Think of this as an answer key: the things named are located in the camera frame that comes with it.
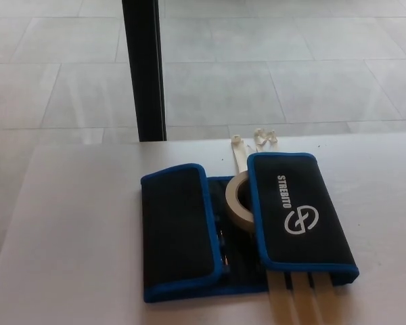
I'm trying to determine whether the black blue-trimmed toolkit case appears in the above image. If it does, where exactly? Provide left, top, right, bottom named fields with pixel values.
left=140, top=152, right=361, bottom=303

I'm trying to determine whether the beige masking tape roll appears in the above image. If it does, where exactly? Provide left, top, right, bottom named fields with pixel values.
left=225, top=172, right=258, bottom=234

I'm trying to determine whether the black vertical post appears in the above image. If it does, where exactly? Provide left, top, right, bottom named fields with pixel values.
left=120, top=0, right=167, bottom=142

